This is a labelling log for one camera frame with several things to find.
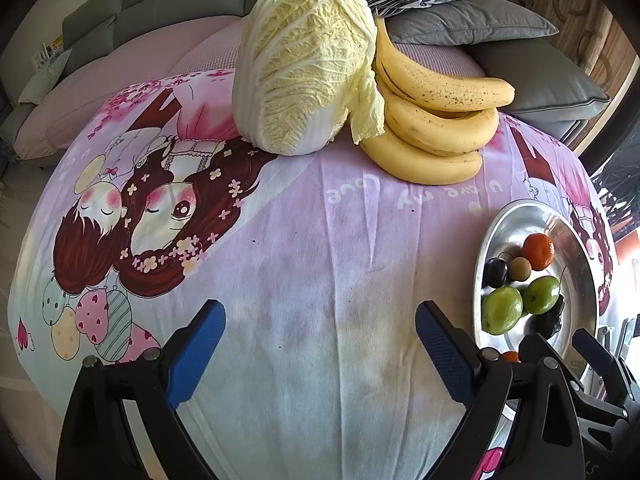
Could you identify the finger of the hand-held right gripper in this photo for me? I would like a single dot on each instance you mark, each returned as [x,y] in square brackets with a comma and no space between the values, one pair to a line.
[600,357]
[534,344]

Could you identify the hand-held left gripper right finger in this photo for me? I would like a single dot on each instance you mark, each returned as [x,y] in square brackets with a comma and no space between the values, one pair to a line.
[445,352]

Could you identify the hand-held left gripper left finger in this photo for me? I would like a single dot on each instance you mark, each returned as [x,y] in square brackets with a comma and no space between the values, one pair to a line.
[195,355]

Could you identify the dark cherry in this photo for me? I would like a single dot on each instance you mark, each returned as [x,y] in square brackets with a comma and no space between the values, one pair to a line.
[496,271]
[548,324]

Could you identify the orange tangerine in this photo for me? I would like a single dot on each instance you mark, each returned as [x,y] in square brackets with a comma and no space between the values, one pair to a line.
[538,251]
[511,357]

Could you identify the green jujube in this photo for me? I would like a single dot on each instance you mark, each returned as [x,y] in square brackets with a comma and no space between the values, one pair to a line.
[541,294]
[501,310]

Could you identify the round metal plate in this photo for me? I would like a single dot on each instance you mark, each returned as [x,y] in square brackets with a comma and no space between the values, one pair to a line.
[575,280]

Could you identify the printed cartoon blanket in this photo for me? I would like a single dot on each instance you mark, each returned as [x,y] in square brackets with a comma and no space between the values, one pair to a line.
[310,260]

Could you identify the dark metal rack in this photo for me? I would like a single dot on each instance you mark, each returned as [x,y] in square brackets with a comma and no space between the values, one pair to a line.
[617,190]

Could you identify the napa cabbage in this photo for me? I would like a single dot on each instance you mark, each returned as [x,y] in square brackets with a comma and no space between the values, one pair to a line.
[305,65]

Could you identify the grey fabric pillow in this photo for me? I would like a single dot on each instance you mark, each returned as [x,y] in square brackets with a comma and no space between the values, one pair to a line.
[465,22]

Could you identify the stack of books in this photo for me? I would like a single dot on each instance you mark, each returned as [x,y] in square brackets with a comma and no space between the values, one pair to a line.
[49,52]

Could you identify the grey metal frame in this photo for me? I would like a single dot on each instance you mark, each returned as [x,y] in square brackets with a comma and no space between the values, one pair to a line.
[612,337]

